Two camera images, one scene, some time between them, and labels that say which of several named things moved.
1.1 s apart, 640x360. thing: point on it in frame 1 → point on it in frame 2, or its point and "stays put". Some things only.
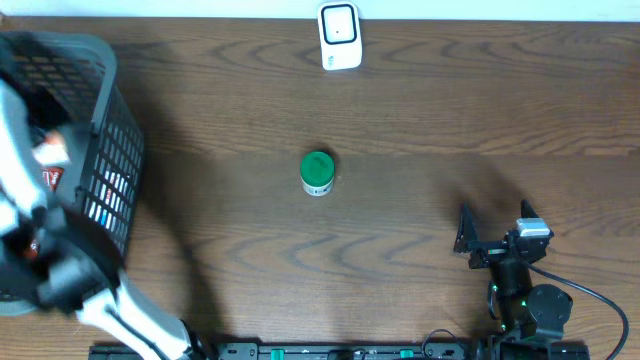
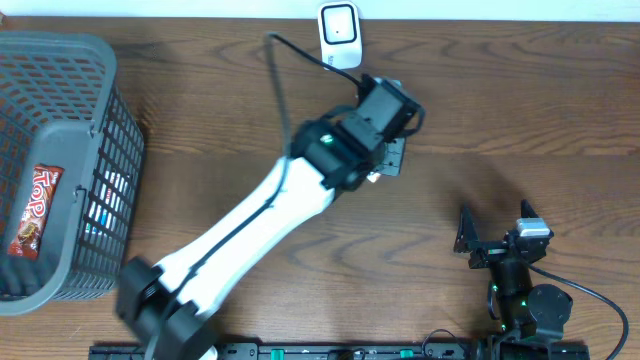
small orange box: (52, 151) → (373, 176)
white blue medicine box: (108, 199) stays put
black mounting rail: (298, 351) stays put
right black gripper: (468, 240) stays put
